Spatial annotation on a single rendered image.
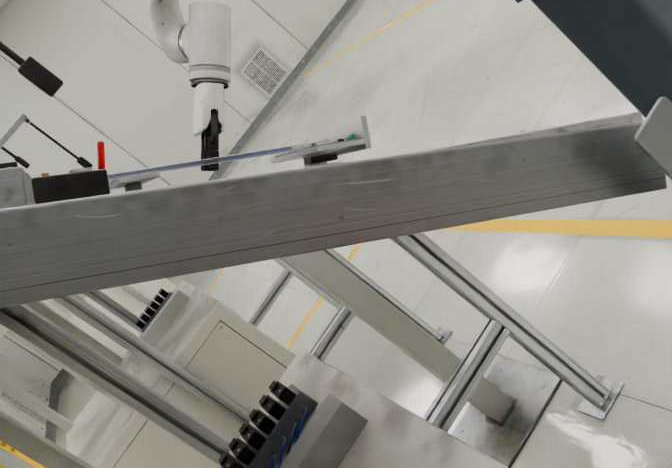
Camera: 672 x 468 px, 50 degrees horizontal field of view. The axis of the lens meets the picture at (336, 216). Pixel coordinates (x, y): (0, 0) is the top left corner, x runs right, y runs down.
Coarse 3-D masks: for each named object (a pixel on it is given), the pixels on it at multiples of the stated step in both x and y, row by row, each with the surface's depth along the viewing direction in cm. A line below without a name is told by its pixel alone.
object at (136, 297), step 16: (112, 288) 526; (128, 288) 527; (144, 288) 534; (160, 288) 538; (48, 304) 512; (96, 304) 522; (128, 304) 530; (144, 304) 534; (80, 320) 518; (96, 336) 522
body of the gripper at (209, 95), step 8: (200, 88) 141; (208, 88) 141; (216, 88) 141; (224, 88) 148; (200, 96) 141; (208, 96) 140; (216, 96) 141; (200, 104) 141; (208, 104) 140; (216, 104) 141; (200, 112) 140; (208, 112) 140; (200, 120) 140; (208, 120) 140; (200, 128) 140; (208, 128) 142
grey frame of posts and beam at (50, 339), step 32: (416, 256) 135; (448, 256) 136; (480, 288) 138; (0, 320) 109; (32, 320) 111; (512, 320) 142; (64, 352) 113; (96, 352) 116; (544, 352) 143; (96, 384) 114; (128, 384) 116; (576, 384) 146; (160, 416) 117; (224, 448) 121
